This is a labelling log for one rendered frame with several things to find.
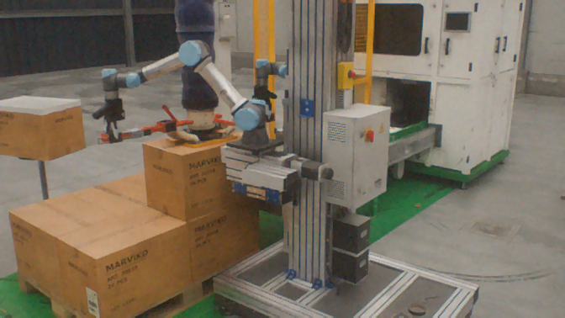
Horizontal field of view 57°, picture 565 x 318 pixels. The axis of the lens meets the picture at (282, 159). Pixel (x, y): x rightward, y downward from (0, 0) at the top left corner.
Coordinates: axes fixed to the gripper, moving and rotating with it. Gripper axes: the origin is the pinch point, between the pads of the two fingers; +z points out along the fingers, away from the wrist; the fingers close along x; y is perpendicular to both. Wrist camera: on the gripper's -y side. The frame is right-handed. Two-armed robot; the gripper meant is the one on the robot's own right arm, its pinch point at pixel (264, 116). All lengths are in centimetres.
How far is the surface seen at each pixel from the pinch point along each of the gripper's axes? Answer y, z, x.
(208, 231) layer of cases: 43, 65, -5
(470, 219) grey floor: -183, 106, 61
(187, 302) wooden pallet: 63, 104, -3
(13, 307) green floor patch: 135, 109, -80
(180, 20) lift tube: 41, -58, -26
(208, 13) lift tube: 30, -62, -15
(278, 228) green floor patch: -58, 108, -44
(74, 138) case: 45, 36, -170
